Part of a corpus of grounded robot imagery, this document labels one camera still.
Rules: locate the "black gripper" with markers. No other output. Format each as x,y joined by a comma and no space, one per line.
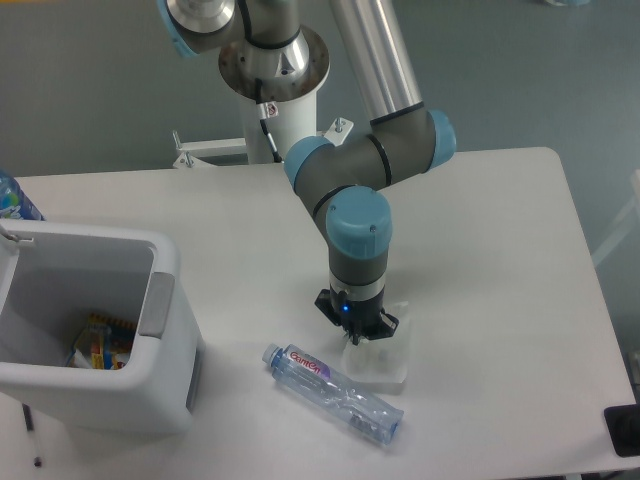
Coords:
360,320

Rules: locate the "clear plastic bag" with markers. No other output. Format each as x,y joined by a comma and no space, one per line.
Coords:
382,365

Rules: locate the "clear plastic water bottle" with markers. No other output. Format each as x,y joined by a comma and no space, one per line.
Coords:
333,392

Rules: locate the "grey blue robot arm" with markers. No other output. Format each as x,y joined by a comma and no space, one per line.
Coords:
341,187

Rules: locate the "white trash can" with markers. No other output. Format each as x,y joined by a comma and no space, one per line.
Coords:
53,276

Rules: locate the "colourful snack wrapper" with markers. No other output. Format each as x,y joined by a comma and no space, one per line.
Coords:
105,343

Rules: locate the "black device at edge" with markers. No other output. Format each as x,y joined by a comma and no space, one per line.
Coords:
623,426

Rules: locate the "black pen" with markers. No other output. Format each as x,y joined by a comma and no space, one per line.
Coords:
30,429

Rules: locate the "blue labelled bottle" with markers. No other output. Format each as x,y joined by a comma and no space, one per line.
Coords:
15,204

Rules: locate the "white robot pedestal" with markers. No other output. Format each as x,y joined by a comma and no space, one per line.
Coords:
280,125

